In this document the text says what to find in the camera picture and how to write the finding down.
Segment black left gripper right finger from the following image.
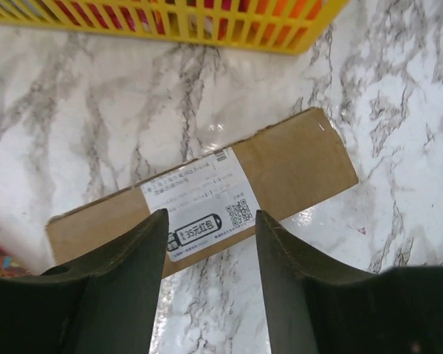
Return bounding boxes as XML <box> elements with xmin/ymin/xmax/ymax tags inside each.
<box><xmin>255</xmin><ymin>210</ymin><xmax>443</xmax><ymax>353</ymax></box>

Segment red candy bag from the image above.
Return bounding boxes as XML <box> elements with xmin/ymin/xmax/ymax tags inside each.
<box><xmin>0</xmin><ymin>247</ymin><xmax>30</xmax><ymax>278</ymax></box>

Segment brown cardboard express box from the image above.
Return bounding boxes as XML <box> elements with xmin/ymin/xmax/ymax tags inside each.
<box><xmin>47</xmin><ymin>108</ymin><xmax>358</xmax><ymax>277</ymax></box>

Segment yellow plastic basket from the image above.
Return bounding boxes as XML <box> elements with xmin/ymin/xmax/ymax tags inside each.
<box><xmin>0</xmin><ymin>0</ymin><xmax>347</xmax><ymax>55</ymax></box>

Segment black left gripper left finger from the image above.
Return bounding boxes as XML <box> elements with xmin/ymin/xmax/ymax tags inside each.
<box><xmin>0</xmin><ymin>209</ymin><xmax>169</xmax><ymax>353</ymax></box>

